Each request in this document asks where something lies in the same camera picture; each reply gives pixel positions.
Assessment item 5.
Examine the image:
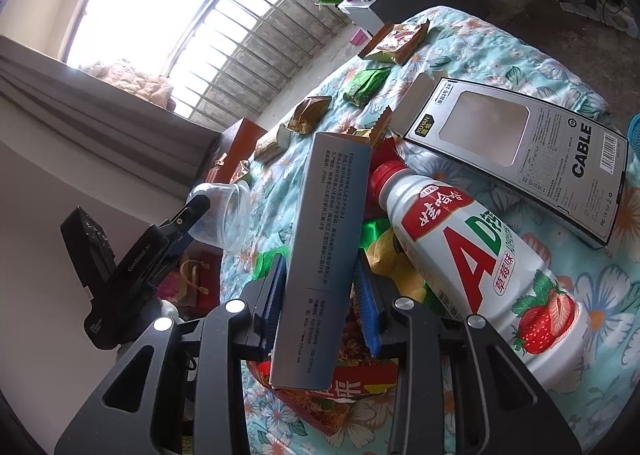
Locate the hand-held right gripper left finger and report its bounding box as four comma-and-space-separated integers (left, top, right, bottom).
54, 254, 289, 455

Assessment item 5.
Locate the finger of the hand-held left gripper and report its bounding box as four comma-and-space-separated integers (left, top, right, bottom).
148, 234, 193, 288
159, 195, 212, 242

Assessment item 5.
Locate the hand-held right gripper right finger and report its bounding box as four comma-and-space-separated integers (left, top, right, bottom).
351, 252, 583, 455

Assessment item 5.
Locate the clear plastic cup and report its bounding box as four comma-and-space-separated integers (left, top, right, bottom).
187, 181, 251, 253

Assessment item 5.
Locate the long blue and white box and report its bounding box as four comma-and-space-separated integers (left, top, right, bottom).
270, 132, 373, 391

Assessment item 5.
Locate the white bottle with red label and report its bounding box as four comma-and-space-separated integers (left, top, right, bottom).
369, 160, 592, 393

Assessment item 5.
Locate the blue plastic wastebasket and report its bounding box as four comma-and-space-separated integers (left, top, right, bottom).
625, 112, 640, 156

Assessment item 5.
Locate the paper gift bag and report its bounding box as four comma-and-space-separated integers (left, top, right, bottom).
172, 255, 223, 308

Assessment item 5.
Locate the red and yellow snack bag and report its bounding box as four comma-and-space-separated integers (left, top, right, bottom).
257, 285, 401, 436

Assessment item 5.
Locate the small pale snack packet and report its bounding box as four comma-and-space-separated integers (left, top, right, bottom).
254, 126, 292, 163

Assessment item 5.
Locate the grey curtain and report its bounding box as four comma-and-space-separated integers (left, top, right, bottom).
0, 35, 221, 186

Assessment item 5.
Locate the cream quilted garment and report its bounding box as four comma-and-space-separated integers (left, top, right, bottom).
80, 60, 175, 112

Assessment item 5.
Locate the gold snack packet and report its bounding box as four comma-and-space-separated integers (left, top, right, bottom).
286, 96, 332, 135

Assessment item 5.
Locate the metal window railing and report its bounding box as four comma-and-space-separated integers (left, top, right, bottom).
167, 0, 351, 133

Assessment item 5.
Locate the green snack packet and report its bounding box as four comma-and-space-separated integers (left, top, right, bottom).
343, 68, 392, 108

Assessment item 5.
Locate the brown snack packet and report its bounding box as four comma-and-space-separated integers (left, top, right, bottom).
359, 22, 430, 67

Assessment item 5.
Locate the floral teal blanket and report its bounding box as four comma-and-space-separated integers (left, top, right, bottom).
220, 5, 640, 455

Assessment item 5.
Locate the white power strip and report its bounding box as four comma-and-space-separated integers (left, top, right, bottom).
557, 0, 640, 33

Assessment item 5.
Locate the black and grey cable box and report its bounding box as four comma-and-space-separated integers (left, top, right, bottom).
387, 72, 630, 250

